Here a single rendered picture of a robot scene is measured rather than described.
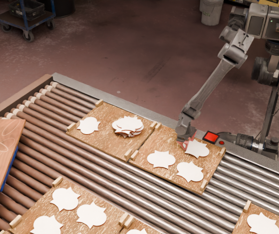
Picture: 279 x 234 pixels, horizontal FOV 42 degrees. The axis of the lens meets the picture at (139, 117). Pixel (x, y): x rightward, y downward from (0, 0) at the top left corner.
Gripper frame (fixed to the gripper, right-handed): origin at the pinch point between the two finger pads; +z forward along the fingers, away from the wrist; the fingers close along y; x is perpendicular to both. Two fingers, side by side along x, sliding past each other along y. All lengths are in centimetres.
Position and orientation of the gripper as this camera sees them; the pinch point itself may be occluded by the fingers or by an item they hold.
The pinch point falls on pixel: (187, 144)
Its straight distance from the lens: 198.3
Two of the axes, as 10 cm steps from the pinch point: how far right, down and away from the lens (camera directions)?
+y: -5.2, 5.6, -6.5
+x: 8.4, 1.7, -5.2
